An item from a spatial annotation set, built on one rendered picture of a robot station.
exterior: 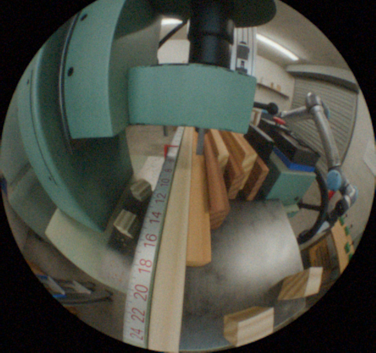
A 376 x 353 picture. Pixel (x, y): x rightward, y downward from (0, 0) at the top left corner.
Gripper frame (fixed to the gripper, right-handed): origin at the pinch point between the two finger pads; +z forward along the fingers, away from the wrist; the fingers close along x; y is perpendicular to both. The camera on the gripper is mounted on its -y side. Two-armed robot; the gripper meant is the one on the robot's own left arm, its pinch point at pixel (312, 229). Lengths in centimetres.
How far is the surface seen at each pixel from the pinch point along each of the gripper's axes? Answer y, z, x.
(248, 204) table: -23.6, 23.1, 6.4
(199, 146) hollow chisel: -33.0, 27.9, 11.7
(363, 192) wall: 122, -235, -9
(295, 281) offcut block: -25.2, 18.7, -7.6
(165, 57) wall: -152, 68, 351
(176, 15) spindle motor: -55, 22, 18
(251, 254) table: -24.8, 23.9, -1.8
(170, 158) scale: -34.2, 31.3, 9.1
